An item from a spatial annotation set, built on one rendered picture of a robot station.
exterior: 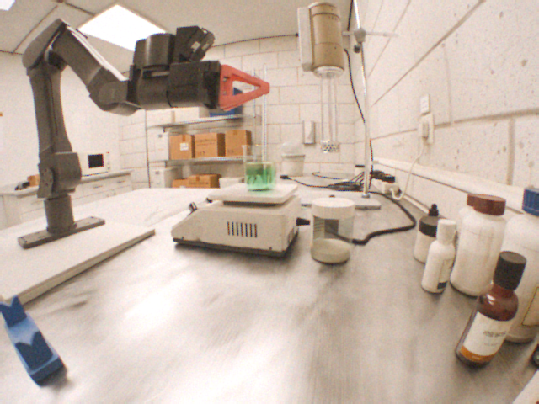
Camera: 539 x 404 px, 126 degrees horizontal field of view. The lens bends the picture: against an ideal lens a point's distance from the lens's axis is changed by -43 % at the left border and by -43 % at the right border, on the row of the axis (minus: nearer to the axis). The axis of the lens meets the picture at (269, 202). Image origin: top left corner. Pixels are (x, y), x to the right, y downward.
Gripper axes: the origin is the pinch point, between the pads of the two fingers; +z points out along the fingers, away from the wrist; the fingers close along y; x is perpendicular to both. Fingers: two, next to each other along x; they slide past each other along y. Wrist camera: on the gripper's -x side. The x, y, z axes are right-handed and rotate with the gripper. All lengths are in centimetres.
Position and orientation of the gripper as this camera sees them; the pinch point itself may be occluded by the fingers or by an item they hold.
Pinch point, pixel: (264, 87)
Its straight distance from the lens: 38.7
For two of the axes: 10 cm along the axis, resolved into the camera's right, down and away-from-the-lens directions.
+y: -0.4, -2.2, 9.8
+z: 10.0, 0.1, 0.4
